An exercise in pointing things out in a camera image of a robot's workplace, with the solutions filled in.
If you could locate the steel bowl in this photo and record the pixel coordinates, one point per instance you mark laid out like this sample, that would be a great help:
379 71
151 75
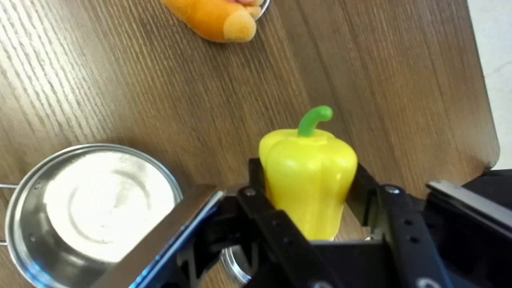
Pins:
264 8

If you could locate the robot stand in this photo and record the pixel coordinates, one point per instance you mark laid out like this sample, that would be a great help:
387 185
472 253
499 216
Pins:
160 240

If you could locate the orange plush toy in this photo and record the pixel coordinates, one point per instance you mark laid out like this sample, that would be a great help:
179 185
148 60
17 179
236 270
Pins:
212 18

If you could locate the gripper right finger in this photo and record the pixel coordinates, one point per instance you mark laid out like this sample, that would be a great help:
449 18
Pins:
404 232

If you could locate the steel pot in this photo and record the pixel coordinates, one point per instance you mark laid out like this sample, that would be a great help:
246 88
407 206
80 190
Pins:
100 200

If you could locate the small round steel lid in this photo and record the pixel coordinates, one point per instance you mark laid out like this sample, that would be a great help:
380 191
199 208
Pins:
234 266

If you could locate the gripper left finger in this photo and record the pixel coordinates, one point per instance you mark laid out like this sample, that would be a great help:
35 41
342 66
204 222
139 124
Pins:
276 228

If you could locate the yellow toy pepper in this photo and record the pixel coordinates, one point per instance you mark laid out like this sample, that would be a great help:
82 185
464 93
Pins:
308 180

